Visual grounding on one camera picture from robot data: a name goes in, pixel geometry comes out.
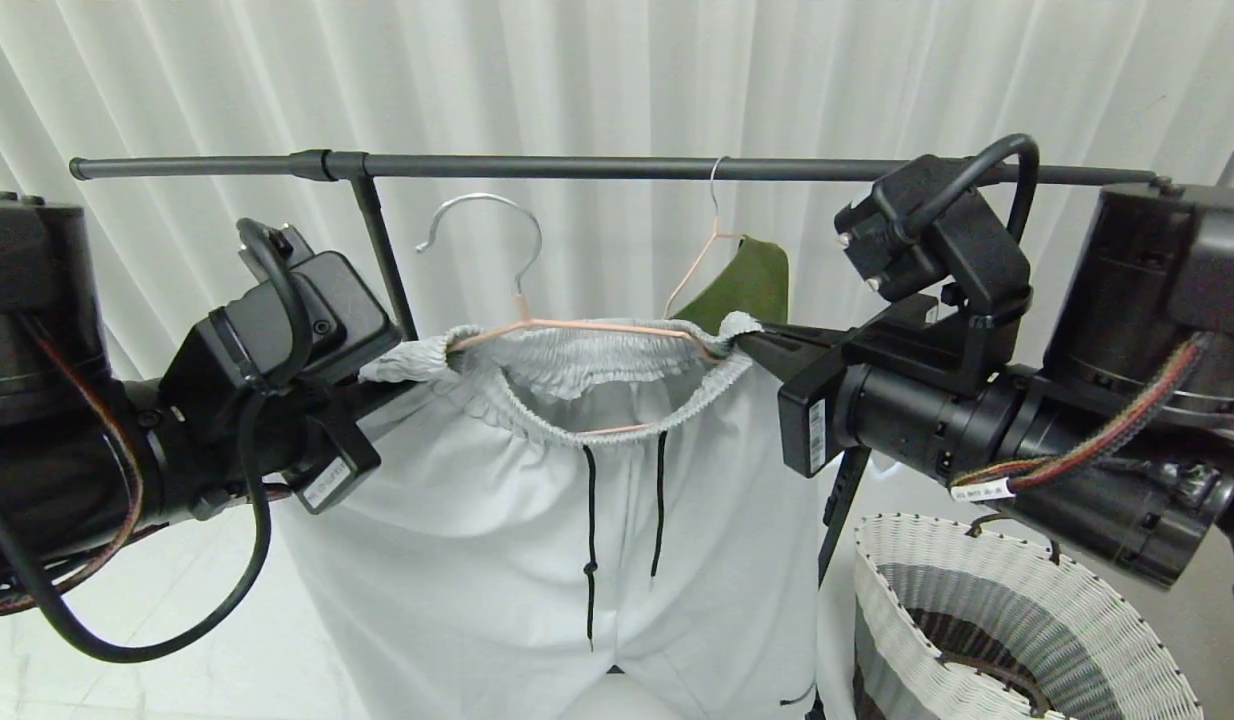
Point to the pink clothes hanger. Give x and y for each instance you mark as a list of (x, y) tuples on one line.
[(577, 325), (714, 215)]

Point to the white laundry basket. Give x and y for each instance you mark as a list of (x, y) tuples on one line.
[(937, 560)]

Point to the pale grey shorts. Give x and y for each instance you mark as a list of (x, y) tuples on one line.
[(477, 560)]

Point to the black clothes rack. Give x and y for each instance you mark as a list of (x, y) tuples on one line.
[(577, 167)]

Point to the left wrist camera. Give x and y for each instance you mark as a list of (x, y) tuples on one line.
[(307, 320)]

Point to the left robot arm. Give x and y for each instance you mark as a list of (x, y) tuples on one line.
[(37, 300)]

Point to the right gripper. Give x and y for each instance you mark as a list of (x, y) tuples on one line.
[(917, 430)]

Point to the green long-sleeved shirt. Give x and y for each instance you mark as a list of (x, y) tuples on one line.
[(747, 285)]

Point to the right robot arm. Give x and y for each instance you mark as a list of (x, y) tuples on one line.
[(1147, 300)]

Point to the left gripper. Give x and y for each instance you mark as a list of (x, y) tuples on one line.
[(277, 450)]

